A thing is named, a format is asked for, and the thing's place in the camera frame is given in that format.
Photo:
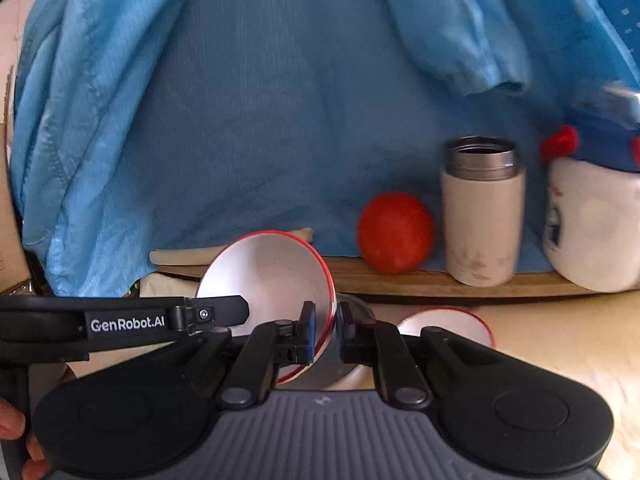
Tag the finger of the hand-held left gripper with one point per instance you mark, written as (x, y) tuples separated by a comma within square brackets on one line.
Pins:
[(220, 310)]

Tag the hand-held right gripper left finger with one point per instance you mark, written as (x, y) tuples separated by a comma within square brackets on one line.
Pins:
[(310, 332)]

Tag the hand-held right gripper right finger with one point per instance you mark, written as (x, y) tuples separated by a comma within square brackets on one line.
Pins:
[(344, 335)]

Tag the steel bowl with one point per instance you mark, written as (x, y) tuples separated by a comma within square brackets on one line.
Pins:
[(352, 305)]

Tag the white ceramic bowl red rim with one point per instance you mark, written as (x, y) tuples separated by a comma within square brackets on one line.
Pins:
[(270, 275), (440, 327)]

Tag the person's left hand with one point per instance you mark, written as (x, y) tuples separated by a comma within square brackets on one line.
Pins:
[(12, 422)]

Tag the white rolling pin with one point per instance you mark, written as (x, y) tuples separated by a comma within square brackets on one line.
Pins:
[(180, 256)]

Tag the wooden shelf board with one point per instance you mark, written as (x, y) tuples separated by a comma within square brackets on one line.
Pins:
[(425, 285)]

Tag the red tomato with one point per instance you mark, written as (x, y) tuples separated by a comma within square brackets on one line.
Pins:
[(395, 232)]

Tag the beige thermos cup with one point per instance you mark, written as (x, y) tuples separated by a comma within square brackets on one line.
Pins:
[(482, 225)]

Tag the light blue coat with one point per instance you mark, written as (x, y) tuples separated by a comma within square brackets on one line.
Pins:
[(250, 110)]

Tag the cream tablecloth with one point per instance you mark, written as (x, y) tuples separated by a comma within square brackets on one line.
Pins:
[(575, 345)]

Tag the white water bottle blue lid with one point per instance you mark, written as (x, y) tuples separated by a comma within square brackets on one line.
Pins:
[(595, 230)]

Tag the blue dotted cloth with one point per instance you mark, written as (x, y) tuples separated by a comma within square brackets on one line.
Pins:
[(600, 10)]

